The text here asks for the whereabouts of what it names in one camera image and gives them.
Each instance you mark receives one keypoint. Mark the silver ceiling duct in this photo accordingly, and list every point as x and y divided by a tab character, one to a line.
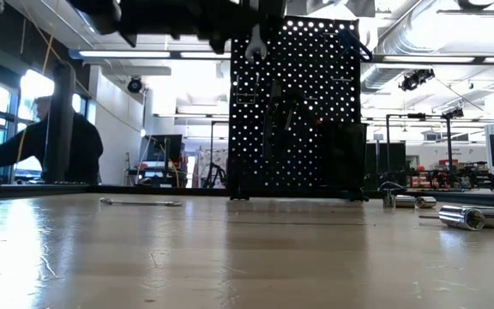
393	38

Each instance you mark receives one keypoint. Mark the black aluminium table frame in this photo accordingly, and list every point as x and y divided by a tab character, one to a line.
144	191

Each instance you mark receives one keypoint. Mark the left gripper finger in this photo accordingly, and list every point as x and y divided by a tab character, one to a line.
245	21

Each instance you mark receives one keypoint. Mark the glossy black box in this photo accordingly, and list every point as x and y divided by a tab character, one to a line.
345	154

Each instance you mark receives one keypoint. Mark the person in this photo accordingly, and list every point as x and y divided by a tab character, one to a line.
88	150

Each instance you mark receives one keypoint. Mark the black perforated pegboard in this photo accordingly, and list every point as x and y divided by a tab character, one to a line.
251	171

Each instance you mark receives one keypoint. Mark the black pillar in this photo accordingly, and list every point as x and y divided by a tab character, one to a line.
60	129

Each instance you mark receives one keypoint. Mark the black ceiling camera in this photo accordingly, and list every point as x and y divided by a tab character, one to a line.
135	85
414	79
453	113

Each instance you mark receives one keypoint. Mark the large silver wrench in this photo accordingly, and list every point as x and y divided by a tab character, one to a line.
256	49

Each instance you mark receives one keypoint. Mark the long ceiling light strip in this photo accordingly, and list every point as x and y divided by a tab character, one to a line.
144	54
435	59

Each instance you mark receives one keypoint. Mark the black pipe stand frame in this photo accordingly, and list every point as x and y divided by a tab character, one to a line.
449	141

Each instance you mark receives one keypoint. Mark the black pegboard bin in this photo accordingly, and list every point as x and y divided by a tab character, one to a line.
279	6

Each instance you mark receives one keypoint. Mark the small silver wrench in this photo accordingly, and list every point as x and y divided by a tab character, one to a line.
144	203

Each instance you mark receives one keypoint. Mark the large chrome socket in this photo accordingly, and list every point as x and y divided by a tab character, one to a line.
491	216
460	217

